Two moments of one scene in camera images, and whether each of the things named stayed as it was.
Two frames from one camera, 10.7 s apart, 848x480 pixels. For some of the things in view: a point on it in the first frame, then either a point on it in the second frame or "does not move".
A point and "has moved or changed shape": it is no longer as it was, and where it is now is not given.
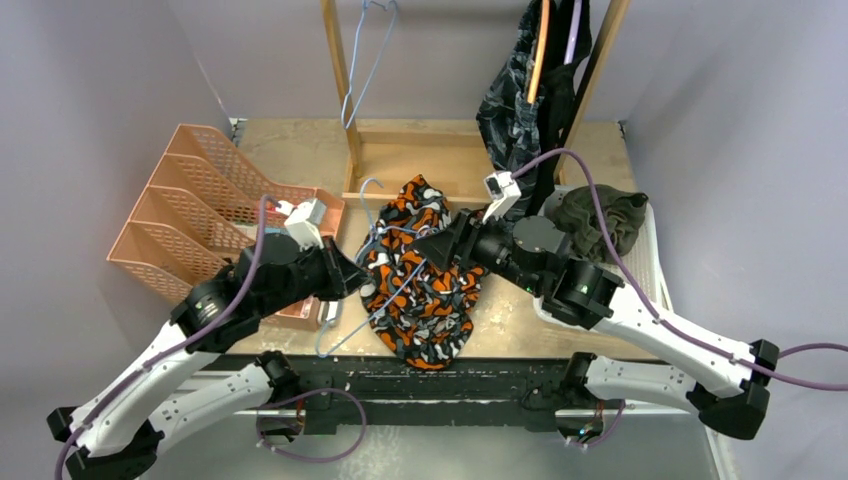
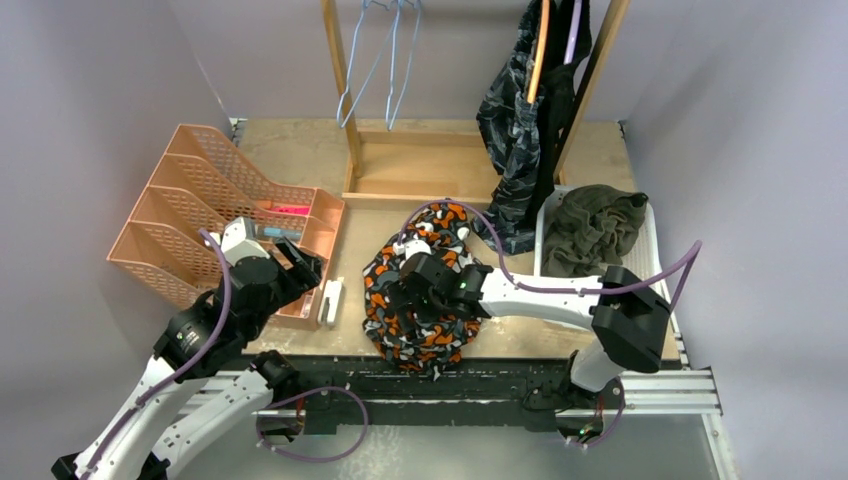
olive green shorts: [577, 212] does not move
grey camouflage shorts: [509, 128] does not move
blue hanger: [378, 227] → [394, 62]
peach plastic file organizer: [204, 214] does not move
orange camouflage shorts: [417, 304] has moved or changed shape
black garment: [555, 92] does not move
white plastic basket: [644, 259] does not move
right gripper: [445, 247] → [402, 296]
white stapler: [329, 311] does not move
